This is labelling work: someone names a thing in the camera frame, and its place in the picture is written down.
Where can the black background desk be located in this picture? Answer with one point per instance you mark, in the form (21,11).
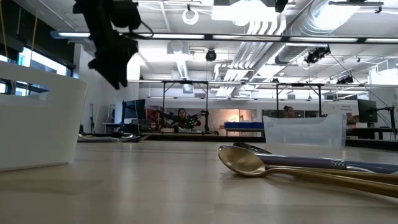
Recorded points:
(370,130)

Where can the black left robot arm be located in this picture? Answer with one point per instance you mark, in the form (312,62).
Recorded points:
(102,12)

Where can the blue storage box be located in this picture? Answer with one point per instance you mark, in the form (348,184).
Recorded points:
(244,125)

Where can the black ceiling camera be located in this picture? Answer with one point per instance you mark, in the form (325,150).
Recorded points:
(317,54)
(211,55)
(345,80)

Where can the black background rig frame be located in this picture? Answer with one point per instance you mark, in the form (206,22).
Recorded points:
(163,105)
(277,99)

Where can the black aluminium table frame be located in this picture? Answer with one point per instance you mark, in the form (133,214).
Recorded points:
(186,137)

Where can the clear plastic bin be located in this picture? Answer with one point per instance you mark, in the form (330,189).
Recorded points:
(304,133)

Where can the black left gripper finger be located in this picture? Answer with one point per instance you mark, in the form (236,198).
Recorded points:
(120,77)
(109,77)

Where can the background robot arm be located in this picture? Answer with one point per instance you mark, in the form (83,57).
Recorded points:
(196,119)

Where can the overhead light bar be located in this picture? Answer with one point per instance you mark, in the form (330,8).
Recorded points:
(171,36)

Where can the window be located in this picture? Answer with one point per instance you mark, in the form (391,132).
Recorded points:
(40,62)

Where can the person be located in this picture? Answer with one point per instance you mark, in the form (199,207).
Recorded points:
(182,118)
(288,112)

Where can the black spoon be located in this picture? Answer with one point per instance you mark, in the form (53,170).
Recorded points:
(248,147)

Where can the white plastic bin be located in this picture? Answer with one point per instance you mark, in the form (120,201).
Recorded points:
(37,130)

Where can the gold spoon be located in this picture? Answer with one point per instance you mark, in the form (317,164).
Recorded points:
(357,175)
(241,161)

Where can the black computer monitor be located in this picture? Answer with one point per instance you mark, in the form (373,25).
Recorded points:
(133,109)
(367,110)

